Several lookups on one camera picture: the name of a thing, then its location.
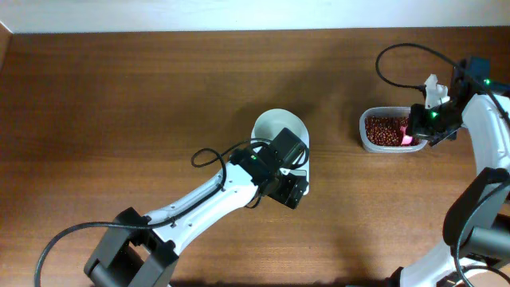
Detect white digital kitchen scale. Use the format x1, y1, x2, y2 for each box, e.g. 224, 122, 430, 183
231, 109, 310, 208

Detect white round bowl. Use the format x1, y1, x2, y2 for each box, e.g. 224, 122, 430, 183
251, 108, 309, 145

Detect pink plastic measuring scoop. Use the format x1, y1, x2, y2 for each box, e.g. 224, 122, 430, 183
400, 126, 414, 146

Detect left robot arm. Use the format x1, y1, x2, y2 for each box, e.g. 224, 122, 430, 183
84, 128, 310, 286

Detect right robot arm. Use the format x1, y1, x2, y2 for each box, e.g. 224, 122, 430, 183
387, 57, 509, 286

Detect red beans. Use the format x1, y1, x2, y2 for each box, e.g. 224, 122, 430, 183
365, 116, 419, 147

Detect clear plastic bean container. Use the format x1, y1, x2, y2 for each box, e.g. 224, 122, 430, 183
359, 107, 427, 154

